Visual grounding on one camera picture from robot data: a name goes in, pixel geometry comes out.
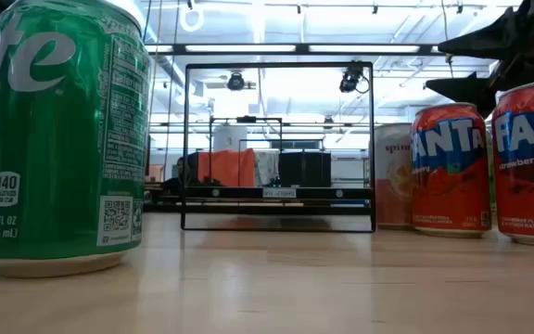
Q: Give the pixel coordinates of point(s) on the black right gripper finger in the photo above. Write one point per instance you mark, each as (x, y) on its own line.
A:
(503, 39)
(475, 90)

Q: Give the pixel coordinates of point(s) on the red strawberry Fanta can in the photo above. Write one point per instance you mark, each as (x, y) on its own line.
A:
(531, 185)
(450, 185)

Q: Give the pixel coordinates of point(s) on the white pink Spindrift can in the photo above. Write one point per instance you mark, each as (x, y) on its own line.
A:
(392, 185)

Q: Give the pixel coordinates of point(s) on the green Sprite can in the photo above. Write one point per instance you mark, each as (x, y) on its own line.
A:
(63, 139)

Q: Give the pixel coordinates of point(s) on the white shelf label sticker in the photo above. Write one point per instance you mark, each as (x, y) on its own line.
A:
(279, 193)

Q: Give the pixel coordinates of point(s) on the black box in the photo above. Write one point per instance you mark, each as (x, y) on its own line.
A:
(304, 169)

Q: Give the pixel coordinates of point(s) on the grey patterned cloth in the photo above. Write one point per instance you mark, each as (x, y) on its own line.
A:
(267, 167)

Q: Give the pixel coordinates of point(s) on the black round ceiling fixture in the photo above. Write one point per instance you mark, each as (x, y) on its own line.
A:
(236, 82)

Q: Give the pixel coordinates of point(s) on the white cylinder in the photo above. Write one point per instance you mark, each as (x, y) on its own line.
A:
(230, 139)

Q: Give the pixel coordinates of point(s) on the orange cloth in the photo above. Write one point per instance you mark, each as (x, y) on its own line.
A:
(225, 169)

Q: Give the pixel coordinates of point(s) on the black overhead gantry bar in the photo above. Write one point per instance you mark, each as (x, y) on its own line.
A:
(179, 48)

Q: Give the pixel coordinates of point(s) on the person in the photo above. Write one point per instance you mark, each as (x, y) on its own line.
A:
(180, 174)

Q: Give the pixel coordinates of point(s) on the black hanging camera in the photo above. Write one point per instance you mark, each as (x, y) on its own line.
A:
(349, 81)

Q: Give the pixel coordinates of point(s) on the black aluminium table frame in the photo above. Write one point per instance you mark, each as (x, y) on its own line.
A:
(165, 207)

